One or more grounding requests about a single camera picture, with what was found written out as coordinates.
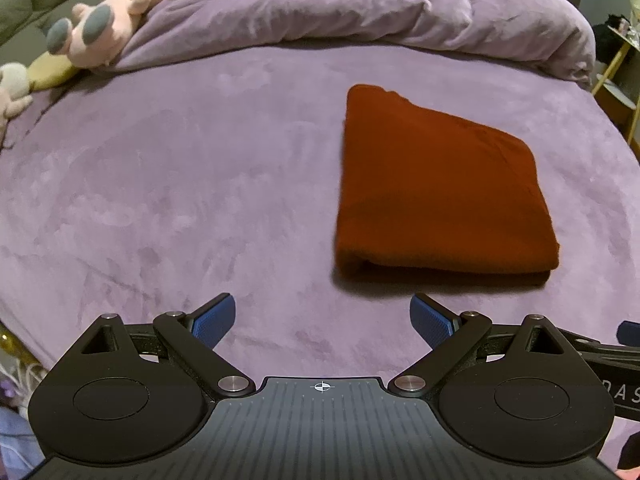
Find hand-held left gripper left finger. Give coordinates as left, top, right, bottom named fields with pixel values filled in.
left=81, top=293, right=257, bottom=401

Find white and pink plush toy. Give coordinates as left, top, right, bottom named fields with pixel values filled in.
left=0, top=62, right=34, bottom=135

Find yellow wooden shelf stand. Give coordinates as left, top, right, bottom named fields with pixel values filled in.
left=591, top=35, right=640, bottom=153

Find grey-green headboard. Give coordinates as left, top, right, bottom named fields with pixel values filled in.
left=0, top=0, right=109, bottom=63

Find yellow plush toy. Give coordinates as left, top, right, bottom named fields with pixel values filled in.
left=26, top=50, right=82, bottom=93

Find lavender cloth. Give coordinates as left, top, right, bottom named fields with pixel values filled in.
left=0, top=405, right=47, bottom=480

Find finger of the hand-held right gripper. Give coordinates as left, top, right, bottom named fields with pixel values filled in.
left=559, top=321, right=640, bottom=362

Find rust-red towel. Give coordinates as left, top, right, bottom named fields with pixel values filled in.
left=334, top=83, right=561, bottom=281

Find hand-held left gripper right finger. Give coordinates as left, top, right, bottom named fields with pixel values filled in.
left=389, top=293, right=576, bottom=399

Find dark cloth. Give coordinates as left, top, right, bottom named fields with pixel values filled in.
left=594, top=12, right=632, bottom=63

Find pink plush toy grey paws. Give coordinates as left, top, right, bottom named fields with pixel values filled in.
left=46, top=0, right=202, bottom=69

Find purple duvet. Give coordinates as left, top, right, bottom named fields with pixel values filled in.
left=107, top=0, right=597, bottom=92

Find cream bouquet on shelf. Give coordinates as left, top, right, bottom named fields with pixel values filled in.
left=625, top=0, right=640, bottom=48

